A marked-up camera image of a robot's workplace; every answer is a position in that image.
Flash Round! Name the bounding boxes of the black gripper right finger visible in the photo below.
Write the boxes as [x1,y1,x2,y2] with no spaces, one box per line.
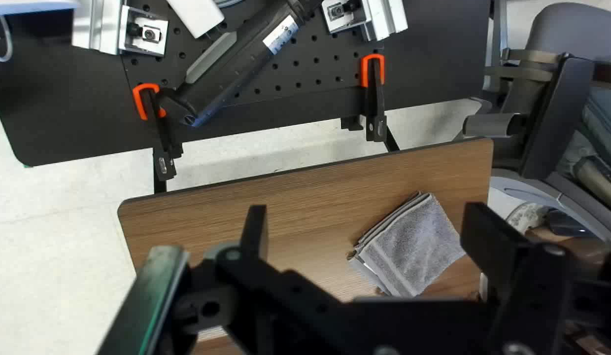
[459,202,538,294]

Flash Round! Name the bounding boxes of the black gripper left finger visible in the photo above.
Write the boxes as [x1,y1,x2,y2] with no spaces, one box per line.
[236,204,268,267]

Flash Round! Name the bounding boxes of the grey terry cloth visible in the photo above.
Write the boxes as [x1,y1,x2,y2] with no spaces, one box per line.
[346,192,467,300]

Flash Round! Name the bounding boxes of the orange and black bar clamp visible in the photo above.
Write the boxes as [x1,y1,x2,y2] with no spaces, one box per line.
[130,81,187,182]
[338,52,400,145]

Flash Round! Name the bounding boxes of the black cylindrical device white label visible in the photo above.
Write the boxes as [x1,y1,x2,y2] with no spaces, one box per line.
[175,0,313,129]

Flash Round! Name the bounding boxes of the white paper sheet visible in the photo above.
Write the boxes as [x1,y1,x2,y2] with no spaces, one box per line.
[165,0,226,40]

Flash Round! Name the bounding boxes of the black perforated pegboard table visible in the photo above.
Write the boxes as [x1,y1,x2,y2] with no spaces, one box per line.
[0,0,492,168]

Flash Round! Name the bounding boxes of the aluminium mounting bracket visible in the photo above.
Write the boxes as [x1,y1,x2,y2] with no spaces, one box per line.
[70,0,171,60]
[319,0,409,44]

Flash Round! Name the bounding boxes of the white cable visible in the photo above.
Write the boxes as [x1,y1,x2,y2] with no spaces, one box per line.
[0,14,15,66]

